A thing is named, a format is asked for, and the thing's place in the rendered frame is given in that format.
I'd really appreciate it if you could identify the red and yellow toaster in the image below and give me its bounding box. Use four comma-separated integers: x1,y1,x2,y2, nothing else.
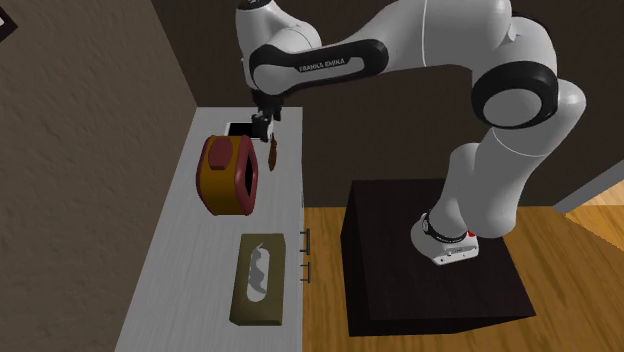
195,134,260,218

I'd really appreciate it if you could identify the grey chest of drawers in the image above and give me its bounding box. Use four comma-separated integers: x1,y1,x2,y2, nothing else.
114,106,313,352

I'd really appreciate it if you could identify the brown wooden utensil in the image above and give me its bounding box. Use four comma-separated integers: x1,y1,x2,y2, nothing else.
267,132,281,173

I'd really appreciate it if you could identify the olive tissue box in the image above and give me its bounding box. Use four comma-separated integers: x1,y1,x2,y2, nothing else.
228,232,287,328

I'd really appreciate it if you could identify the dark framed wall picture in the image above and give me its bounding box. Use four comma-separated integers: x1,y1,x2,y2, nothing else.
0,9,20,44

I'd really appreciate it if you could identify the black robot stand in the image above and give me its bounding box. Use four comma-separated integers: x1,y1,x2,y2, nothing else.
339,178,538,339

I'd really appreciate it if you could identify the white phone with black screen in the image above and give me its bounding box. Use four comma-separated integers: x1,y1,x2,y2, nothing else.
225,121,262,141

